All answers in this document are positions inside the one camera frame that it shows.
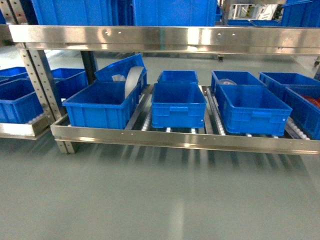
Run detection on stainless steel flow rack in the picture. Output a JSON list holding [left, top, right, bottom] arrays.
[[0, 0, 320, 155]]

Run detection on blue bin front middle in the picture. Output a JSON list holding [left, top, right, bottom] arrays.
[[151, 82, 207, 129]]

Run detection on blue bin far right rear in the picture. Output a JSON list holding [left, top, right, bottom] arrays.
[[259, 72, 320, 100]]

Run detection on blue bin front left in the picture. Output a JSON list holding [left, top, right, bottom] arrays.
[[62, 81, 141, 130]]

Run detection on blue bin rear middle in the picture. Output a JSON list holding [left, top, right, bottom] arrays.
[[157, 70, 199, 83]]

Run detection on blue bin far right front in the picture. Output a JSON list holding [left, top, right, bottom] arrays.
[[283, 85, 320, 140]]

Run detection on tilted blue bin rear left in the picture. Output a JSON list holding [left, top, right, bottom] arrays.
[[94, 53, 148, 95]]

